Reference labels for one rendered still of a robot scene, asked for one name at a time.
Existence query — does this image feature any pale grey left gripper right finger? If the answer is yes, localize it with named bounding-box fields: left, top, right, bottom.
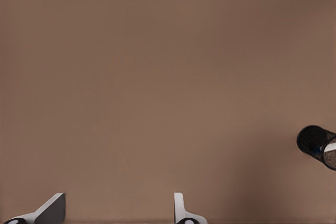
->
left=173, top=192, right=208, bottom=224

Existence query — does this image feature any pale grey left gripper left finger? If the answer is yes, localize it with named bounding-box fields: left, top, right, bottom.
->
left=2, top=192, right=66, bottom=224

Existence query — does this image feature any black mesh pen holder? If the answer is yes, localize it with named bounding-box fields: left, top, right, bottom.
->
left=296, top=125, right=336, bottom=171

